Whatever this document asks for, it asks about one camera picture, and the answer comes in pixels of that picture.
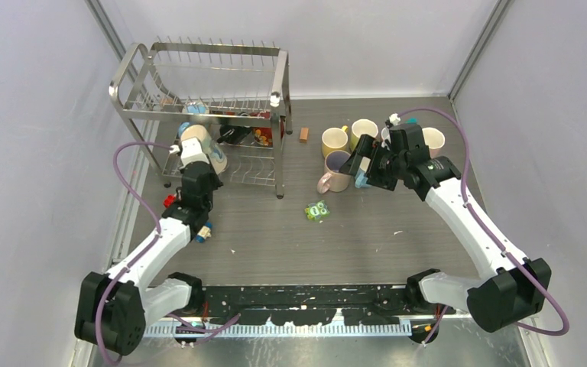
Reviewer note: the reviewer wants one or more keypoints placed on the green owl toy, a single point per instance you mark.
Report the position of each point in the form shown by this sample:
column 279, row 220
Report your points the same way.
column 316, row 211

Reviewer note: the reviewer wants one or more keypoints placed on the colourful brick toy car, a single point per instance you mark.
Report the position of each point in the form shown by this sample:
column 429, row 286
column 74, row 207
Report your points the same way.
column 196, row 217

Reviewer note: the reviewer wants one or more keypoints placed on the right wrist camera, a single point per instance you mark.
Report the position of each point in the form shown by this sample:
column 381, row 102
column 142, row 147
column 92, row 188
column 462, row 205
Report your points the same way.
column 393, row 120

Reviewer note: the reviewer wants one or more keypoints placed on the small wooden block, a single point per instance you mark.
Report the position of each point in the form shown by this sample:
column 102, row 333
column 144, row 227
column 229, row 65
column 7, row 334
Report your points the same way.
column 304, row 135

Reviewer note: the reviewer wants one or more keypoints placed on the light blue mug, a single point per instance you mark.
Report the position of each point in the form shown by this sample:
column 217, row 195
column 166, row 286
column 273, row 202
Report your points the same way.
column 361, row 181

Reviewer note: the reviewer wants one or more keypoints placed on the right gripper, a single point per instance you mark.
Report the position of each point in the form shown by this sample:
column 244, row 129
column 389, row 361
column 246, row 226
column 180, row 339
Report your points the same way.
column 367, row 147

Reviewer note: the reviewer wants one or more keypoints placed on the beige patterned mug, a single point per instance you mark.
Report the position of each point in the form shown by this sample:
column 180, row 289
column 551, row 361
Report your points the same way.
column 209, row 146

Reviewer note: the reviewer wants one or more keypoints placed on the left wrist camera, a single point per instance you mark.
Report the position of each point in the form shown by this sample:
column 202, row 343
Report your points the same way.
column 189, row 151

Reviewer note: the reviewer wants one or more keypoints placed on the pink faceted mug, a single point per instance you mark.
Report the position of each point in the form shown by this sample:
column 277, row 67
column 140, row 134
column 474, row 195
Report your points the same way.
column 434, row 139

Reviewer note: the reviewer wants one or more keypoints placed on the steel two-tier dish rack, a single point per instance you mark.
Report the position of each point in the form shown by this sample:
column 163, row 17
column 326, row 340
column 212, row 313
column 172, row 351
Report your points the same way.
column 213, row 84

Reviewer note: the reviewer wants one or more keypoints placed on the yellow cup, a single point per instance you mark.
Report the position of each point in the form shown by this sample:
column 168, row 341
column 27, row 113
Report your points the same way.
column 334, row 139

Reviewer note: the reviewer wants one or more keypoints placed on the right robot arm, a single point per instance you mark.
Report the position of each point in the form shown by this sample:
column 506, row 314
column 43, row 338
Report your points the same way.
column 507, row 288

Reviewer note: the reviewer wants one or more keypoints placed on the lime green mug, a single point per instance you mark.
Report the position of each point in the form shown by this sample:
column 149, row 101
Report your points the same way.
column 362, row 127

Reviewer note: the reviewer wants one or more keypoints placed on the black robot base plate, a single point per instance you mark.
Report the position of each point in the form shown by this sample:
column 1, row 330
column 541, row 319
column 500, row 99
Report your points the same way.
column 307, row 305

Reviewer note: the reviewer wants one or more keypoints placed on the pale pink marbled mug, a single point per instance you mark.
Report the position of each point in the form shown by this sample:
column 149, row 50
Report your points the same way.
column 332, row 180

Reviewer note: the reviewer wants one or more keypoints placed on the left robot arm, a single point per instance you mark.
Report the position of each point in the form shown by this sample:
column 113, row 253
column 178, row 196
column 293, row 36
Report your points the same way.
column 114, row 308

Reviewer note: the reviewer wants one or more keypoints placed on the salmon floral mug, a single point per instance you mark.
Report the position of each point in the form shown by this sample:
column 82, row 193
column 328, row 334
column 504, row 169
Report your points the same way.
column 385, row 138

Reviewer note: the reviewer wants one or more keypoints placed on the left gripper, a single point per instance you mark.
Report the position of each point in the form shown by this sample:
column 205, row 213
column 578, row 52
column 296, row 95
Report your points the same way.
column 216, row 183

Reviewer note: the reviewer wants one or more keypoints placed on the blue patterned mug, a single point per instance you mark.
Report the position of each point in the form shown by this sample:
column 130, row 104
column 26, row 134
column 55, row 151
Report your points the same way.
column 196, row 108

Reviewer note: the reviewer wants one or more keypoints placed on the black cup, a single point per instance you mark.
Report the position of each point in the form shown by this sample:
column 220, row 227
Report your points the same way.
column 233, row 134

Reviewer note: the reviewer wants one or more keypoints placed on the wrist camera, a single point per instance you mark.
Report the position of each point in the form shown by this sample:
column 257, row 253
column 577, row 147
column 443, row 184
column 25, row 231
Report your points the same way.
column 189, row 151
column 393, row 120

